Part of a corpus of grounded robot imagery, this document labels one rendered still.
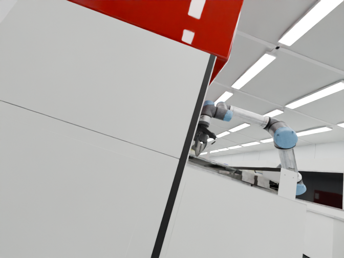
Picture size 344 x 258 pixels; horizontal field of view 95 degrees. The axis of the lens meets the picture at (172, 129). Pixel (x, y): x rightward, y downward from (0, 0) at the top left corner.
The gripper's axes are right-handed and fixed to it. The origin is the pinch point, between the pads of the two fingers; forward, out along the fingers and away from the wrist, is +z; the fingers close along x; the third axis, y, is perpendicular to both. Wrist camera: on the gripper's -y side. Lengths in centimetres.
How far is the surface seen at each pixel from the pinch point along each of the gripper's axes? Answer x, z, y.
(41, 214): 62, 34, -14
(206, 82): 34.5, -18.8, -29.8
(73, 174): 59, 22, -16
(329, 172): -375, -79, 9
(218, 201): 5.1, 19.8, -23.7
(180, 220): 16.8, 30.6, -17.2
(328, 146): -493, -173, 35
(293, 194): -32, 6, -38
